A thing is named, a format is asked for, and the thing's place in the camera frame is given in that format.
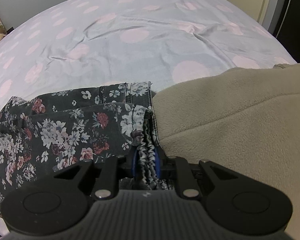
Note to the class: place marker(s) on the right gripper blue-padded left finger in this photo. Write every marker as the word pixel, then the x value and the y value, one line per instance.
pixel 134 162

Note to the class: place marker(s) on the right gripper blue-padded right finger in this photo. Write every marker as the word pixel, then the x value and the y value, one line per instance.
pixel 157 162

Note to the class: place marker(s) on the pink-dotted light bedsheet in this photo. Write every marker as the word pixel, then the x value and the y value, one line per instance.
pixel 85 50

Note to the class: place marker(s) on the black floral garment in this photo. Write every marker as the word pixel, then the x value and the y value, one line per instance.
pixel 56 130

